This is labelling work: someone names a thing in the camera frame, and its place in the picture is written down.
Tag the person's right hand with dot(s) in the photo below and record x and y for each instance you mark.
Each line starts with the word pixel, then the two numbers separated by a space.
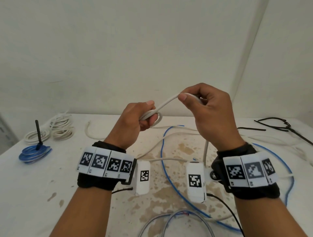
pixel 215 117

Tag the person's left hand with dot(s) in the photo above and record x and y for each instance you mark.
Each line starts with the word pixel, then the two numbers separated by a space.
pixel 124 127

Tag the person's left forearm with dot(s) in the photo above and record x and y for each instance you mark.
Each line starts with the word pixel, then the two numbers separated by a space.
pixel 83 214

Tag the black left wristband with markers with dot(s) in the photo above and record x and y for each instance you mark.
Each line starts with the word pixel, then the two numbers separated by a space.
pixel 95 183

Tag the black wristband with markers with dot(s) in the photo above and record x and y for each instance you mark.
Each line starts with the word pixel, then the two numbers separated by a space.
pixel 95 183
pixel 256 193

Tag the black right wristband with markers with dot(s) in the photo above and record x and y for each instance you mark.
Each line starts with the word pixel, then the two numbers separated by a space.
pixel 256 193

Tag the grey metal shelf rack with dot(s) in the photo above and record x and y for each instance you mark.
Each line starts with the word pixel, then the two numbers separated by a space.
pixel 7 136

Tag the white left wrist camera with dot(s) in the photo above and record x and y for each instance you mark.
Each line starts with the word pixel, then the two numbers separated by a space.
pixel 141 189

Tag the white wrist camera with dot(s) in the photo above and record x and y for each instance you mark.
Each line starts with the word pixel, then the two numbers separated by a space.
pixel 141 189
pixel 195 195

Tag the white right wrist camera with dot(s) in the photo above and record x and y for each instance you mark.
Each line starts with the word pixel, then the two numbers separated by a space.
pixel 195 195

